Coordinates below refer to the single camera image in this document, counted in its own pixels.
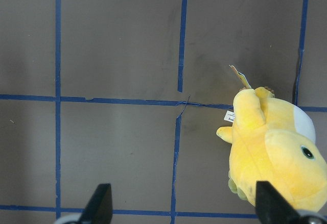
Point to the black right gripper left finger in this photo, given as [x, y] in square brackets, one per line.
[99, 209]

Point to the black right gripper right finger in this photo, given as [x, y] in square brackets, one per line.
[271, 207]

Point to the yellow plush toy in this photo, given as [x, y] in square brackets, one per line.
[273, 140]

